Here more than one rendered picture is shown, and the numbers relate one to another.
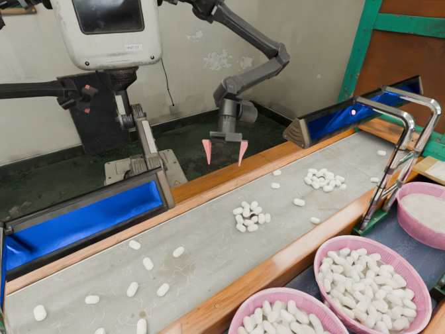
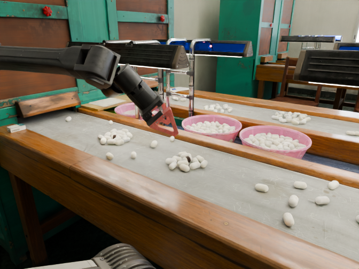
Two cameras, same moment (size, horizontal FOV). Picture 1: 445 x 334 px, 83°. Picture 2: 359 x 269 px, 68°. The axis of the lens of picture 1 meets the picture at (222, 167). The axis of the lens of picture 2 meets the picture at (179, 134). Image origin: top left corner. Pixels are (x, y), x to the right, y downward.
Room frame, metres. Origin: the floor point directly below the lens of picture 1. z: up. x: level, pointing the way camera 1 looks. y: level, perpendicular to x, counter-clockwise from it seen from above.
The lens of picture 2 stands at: (0.86, 0.64, 1.15)
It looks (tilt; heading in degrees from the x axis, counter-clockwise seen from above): 21 degrees down; 250
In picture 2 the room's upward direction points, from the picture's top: straight up
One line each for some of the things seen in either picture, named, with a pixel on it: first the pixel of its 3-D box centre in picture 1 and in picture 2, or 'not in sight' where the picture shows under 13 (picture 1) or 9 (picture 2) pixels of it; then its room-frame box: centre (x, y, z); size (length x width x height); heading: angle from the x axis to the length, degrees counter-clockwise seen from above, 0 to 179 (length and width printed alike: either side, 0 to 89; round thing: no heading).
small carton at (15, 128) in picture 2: not in sight; (16, 127); (1.16, -0.58, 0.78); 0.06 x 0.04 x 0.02; 34
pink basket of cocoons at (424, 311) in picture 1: (362, 287); (210, 133); (0.35, -0.37, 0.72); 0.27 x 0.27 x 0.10
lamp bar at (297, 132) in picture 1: (365, 103); (116, 53); (0.73, -0.44, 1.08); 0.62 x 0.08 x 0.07; 124
